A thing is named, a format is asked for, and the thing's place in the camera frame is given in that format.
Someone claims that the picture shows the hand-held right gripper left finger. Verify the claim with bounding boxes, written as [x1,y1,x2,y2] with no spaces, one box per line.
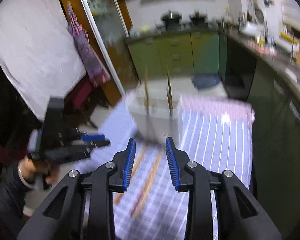
[17,137,137,240]

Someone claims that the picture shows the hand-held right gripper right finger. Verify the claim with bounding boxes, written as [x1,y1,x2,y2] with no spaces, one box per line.
[165,137,282,240]

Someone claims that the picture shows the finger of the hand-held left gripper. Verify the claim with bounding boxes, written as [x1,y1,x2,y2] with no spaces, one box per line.
[70,127,106,142]
[85,140,111,148]

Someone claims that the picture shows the brown wooden chopstick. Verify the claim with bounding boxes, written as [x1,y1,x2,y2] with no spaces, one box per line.
[130,152,163,218]
[166,66,174,115]

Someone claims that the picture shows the white plastic utensil holder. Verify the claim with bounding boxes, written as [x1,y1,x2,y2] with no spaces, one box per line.
[126,90,183,143]

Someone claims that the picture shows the person's left forearm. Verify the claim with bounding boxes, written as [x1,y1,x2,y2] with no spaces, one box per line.
[0,164,38,240]

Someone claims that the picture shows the person's left hand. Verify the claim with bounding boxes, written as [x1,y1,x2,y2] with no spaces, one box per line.
[17,155,60,185]

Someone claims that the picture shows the blue checkered tablecloth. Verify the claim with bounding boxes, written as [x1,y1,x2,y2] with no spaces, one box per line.
[74,97,255,240]

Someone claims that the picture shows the red stool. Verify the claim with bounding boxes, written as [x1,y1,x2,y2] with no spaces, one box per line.
[64,76,95,110]

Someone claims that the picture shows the white hanging sheet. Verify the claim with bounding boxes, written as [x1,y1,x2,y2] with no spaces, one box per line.
[0,0,87,120]

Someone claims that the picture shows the purple checkered apron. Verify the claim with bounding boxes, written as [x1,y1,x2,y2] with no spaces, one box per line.
[66,1,110,88]

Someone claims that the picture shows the dark blue basin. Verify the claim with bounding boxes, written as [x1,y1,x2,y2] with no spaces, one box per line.
[191,74,222,90]

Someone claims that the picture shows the dark green side cabinet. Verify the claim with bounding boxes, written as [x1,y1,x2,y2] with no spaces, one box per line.
[219,34,300,230]

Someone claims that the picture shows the green base cabinet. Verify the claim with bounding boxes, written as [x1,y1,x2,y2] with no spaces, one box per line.
[127,31,220,80]

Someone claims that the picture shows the clear plastic bag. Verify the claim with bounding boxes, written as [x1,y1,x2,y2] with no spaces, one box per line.
[130,25,150,37]

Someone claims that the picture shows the glass sliding door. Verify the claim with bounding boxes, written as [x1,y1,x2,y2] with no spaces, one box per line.
[75,0,130,105]

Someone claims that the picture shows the black gas stove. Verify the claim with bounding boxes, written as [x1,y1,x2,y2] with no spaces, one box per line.
[156,21,210,30]

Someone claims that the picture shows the black wok with lid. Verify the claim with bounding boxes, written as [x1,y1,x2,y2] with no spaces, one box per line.
[190,10,208,24]
[161,10,182,27]

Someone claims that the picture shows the dark stone countertop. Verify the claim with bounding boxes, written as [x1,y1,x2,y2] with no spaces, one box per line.
[126,22,300,98]

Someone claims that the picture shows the white countertop appliance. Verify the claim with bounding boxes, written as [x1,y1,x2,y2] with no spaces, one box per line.
[239,21,263,35]

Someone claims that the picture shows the yellow sink rack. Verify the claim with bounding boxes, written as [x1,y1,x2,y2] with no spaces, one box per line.
[280,31,299,42]

